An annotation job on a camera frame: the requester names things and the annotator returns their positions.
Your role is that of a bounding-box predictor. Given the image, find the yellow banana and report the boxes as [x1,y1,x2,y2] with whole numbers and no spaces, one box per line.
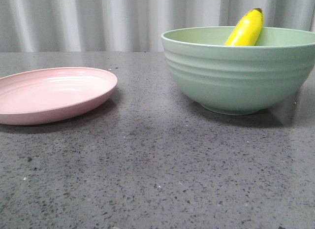
[225,8,264,46]

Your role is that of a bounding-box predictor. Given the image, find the green ribbed bowl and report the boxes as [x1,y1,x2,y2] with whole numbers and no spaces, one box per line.
[161,27,315,115]

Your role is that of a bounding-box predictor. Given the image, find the pink plate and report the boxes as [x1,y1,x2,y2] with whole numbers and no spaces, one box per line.
[0,67,118,125]

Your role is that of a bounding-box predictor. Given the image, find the white curtain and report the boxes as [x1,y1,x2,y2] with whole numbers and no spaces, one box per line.
[0,0,315,52]

